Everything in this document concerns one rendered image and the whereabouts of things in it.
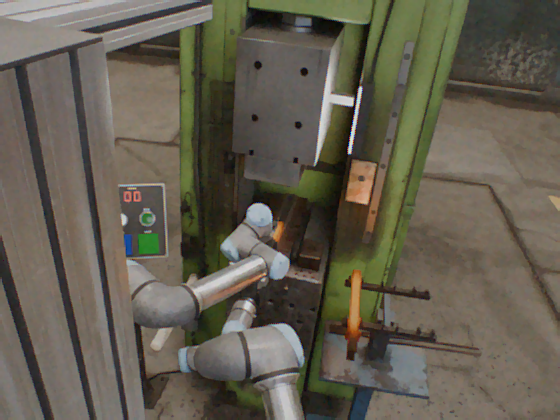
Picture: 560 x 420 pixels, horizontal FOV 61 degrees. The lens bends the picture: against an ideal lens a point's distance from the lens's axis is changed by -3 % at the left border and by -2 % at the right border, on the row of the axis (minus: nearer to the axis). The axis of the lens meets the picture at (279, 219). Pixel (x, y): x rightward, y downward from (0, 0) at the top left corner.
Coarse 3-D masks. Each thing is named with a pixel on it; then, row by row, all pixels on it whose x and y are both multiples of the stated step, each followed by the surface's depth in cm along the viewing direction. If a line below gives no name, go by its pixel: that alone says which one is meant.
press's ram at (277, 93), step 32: (256, 32) 158; (288, 32) 162; (320, 32) 166; (256, 64) 154; (288, 64) 152; (320, 64) 149; (256, 96) 159; (288, 96) 157; (320, 96) 155; (352, 96) 173; (256, 128) 165; (288, 128) 163; (320, 128) 162; (288, 160) 169
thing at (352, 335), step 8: (360, 272) 181; (352, 280) 177; (360, 280) 177; (352, 288) 173; (360, 288) 173; (352, 296) 169; (352, 304) 166; (352, 312) 163; (352, 320) 159; (352, 328) 156; (352, 336) 152; (352, 344) 149; (352, 352) 147; (352, 360) 149
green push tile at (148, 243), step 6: (138, 234) 181; (144, 234) 181; (150, 234) 182; (156, 234) 182; (138, 240) 181; (144, 240) 181; (150, 240) 182; (156, 240) 182; (144, 246) 181; (150, 246) 182; (156, 246) 182; (144, 252) 181; (150, 252) 182; (156, 252) 182
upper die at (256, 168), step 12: (252, 156) 171; (252, 168) 174; (264, 168) 173; (276, 168) 172; (288, 168) 171; (300, 168) 171; (264, 180) 175; (276, 180) 174; (288, 180) 173; (300, 180) 177
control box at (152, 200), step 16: (144, 192) 181; (160, 192) 182; (128, 208) 180; (144, 208) 181; (160, 208) 182; (128, 224) 180; (144, 224) 181; (160, 224) 183; (160, 240) 183; (128, 256) 181; (144, 256) 182; (160, 256) 184
